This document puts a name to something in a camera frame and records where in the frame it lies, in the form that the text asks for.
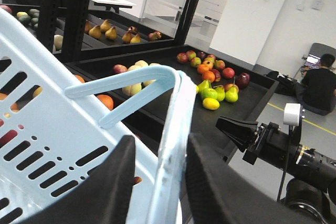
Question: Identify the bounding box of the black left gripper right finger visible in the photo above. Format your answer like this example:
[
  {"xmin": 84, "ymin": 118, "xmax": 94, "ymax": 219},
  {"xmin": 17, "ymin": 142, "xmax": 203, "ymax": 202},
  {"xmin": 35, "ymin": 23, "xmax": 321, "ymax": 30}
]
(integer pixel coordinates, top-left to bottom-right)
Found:
[{"xmin": 185, "ymin": 133, "xmax": 317, "ymax": 224}]

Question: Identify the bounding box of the black wood produce stand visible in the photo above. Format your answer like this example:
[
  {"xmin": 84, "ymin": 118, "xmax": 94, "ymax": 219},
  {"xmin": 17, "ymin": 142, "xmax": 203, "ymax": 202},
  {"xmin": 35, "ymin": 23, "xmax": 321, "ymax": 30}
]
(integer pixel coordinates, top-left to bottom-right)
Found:
[{"xmin": 0, "ymin": 0, "xmax": 279, "ymax": 224}]

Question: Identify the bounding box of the yellow lemon lower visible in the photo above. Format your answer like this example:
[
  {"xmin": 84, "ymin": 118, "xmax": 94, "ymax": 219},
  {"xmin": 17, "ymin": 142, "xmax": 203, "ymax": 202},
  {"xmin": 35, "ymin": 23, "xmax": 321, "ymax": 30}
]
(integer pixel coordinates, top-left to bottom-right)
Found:
[{"xmin": 202, "ymin": 98, "xmax": 220, "ymax": 111}]

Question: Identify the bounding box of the red apple by pears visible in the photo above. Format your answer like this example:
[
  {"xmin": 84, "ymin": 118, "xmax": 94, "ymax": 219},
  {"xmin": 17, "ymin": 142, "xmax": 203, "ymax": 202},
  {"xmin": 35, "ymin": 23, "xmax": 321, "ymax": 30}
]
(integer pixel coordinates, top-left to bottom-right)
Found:
[{"xmin": 112, "ymin": 64, "xmax": 128, "ymax": 74}]

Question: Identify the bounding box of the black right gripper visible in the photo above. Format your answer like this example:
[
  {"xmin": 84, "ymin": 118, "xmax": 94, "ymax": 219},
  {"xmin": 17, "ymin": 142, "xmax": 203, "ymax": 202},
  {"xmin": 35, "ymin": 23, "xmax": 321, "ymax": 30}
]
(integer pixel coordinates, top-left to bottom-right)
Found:
[{"xmin": 216, "ymin": 116, "xmax": 302, "ymax": 169}]

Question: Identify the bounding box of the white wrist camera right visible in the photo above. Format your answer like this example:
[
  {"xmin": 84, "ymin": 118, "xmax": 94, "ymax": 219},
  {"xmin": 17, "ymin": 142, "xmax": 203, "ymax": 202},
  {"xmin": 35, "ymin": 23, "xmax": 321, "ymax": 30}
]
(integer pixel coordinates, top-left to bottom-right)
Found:
[{"xmin": 283, "ymin": 103, "xmax": 303, "ymax": 126}]

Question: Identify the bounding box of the green pear right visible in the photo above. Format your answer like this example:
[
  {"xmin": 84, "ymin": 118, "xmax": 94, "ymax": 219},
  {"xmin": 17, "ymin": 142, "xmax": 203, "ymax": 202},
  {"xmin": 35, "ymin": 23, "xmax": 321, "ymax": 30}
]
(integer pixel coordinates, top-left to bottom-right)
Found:
[{"xmin": 225, "ymin": 86, "xmax": 238, "ymax": 103}]

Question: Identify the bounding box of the green pear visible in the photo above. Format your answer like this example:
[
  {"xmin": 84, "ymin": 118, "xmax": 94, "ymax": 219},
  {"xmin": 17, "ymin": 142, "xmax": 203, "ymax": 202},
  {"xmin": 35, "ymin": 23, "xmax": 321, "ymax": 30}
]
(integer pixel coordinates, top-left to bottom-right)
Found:
[
  {"xmin": 196, "ymin": 79, "xmax": 212, "ymax": 93},
  {"xmin": 225, "ymin": 86, "xmax": 238, "ymax": 103}
]

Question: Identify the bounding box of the green apple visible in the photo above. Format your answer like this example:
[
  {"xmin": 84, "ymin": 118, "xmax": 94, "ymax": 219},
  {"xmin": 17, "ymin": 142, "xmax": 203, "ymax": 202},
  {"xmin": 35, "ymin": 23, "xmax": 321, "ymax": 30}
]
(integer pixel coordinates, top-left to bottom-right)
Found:
[{"xmin": 201, "ymin": 88, "xmax": 218, "ymax": 100}]

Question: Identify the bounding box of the light blue plastic basket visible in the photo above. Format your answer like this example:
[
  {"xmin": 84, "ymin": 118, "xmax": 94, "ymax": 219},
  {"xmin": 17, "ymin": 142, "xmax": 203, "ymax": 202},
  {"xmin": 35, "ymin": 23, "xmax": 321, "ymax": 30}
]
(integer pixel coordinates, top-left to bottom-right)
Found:
[{"xmin": 1, "ymin": 10, "xmax": 196, "ymax": 223}]

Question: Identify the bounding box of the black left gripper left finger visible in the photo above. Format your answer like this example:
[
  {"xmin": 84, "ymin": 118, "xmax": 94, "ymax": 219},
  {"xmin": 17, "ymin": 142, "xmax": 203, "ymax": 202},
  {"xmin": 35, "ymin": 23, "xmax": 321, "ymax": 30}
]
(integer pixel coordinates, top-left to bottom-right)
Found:
[{"xmin": 22, "ymin": 135, "xmax": 135, "ymax": 223}]

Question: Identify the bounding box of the small orange right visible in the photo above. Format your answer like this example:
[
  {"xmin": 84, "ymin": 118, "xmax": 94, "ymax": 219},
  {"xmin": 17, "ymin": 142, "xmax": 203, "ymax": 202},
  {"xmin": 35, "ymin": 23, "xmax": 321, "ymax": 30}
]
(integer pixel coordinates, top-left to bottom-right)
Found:
[{"xmin": 96, "ymin": 94, "xmax": 114, "ymax": 111}]

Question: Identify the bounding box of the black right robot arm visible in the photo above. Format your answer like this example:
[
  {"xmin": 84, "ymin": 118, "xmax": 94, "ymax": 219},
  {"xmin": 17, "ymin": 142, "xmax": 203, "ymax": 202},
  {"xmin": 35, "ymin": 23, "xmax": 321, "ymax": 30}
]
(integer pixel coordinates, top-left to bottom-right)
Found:
[{"xmin": 216, "ymin": 116, "xmax": 335, "ymax": 202}]

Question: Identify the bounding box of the green pear upper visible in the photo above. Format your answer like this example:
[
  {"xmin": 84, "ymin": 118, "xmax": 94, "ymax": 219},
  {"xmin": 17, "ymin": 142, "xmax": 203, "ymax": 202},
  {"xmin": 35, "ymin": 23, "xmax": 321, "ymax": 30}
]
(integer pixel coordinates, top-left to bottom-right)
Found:
[{"xmin": 196, "ymin": 79, "xmax": 212, "ymax": 93}]

